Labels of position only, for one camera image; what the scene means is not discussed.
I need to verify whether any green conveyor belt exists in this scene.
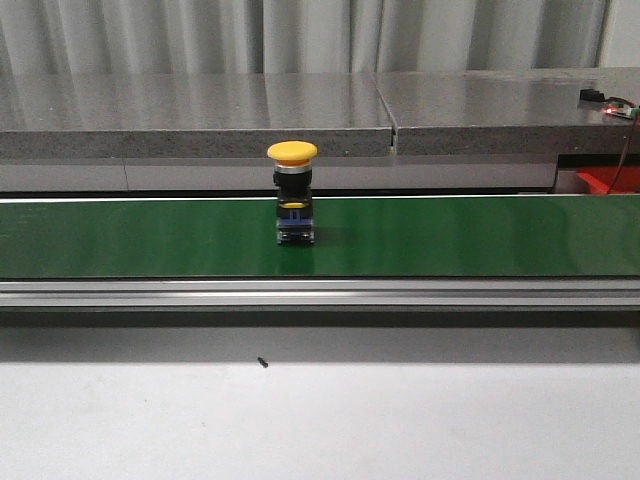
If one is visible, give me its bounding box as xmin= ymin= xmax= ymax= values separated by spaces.
xmin=1 ymin=195 xmax=639 ymax=279

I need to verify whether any grey stone slab right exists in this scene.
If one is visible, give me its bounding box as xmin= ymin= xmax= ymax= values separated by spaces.
xmin=375 ymin=68 xmax=639 ymax=155

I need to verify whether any grey stone slab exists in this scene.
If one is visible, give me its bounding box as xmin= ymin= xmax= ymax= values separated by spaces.
xmin=1 ymin=74 xmax=394 ymax=159
xmin=375 ymin=68 xmax=639 ymax=155

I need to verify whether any red plastic tray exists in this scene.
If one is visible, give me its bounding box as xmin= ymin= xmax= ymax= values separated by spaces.
xmin=577 ymin=166 xmax=640 ymax=195

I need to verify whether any black connector plug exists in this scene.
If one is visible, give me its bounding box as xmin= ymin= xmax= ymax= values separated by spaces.
xmin=579 ymin=88 xmax=607 ymax=103

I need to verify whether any grey stone slab left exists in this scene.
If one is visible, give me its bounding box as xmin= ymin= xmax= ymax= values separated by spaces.
xmin=1 ymin=74 xmax=394 ymax=159

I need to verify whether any small green circuit board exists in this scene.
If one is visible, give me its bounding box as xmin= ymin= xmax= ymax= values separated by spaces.
xmin=603 ymin=102 xmax=639 ymax=120

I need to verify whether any grey pleated curtain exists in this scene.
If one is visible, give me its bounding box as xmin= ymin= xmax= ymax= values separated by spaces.
xmin=1 ymin=1 xmax=639 ymax=75

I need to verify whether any aluminium conveyor frame rail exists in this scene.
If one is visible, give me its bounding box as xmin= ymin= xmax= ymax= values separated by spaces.
xmin=1 ymin=279 xmax=639 ymax=311

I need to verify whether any thin red black wire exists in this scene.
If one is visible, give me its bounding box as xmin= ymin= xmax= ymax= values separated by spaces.
xmin=606 ymin=95 xmax=640 ymax=197

